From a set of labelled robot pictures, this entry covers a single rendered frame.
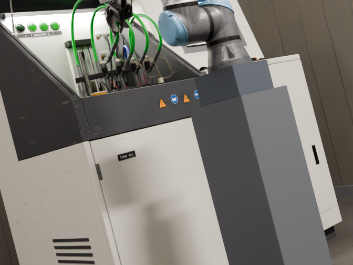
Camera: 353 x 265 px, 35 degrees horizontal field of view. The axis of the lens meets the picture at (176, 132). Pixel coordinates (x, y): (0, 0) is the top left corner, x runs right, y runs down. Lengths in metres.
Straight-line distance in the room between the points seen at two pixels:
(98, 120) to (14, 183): 0.70
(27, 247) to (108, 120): 0.86
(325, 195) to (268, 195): 1.27
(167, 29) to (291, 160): 0.58
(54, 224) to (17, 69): 0.66
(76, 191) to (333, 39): 2.36
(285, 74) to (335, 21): 1.14
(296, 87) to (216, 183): 1.20
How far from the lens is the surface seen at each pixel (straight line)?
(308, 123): 2.95
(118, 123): 2.15
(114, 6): 2.28
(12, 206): 2.74
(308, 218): 1.89
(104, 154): 2.09
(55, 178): 2.29
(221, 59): 1.83
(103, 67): 2.47
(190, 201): 2.32
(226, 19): 1.86
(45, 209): 2.44
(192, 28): 1.78
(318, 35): 4.04
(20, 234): 2.74
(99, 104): 2.11
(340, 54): 3.96
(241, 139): 1.74
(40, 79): 2.25
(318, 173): 2.96
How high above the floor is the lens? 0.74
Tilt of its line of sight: level
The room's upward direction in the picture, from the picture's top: 14 degrees counter-clockwise
